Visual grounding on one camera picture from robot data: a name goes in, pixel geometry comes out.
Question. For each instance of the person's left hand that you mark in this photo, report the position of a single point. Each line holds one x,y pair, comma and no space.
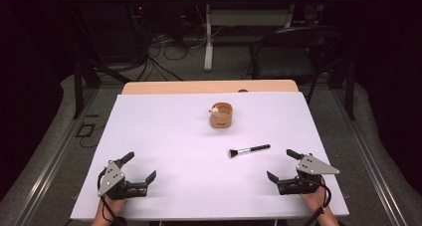
112,205

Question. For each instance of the white-legged wooden desk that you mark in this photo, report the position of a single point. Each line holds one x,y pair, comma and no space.
245,18

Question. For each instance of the black metal stand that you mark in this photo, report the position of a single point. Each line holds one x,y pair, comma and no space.
348,86
79,83

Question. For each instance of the black floor socket frame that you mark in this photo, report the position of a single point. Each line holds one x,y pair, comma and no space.
85,130

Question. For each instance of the person's right hand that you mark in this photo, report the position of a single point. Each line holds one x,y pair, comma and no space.
315,199

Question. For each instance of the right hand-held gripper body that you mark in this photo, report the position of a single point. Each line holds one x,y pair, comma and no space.
313,166

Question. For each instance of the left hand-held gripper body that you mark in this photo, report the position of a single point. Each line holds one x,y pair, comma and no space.
111,179

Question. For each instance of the black folding chair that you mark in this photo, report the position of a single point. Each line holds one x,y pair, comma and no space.
292,58

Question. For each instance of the small beige figurine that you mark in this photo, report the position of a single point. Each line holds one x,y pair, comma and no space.
215,112

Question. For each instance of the round wooden cup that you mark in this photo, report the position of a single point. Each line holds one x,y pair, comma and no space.
221,119

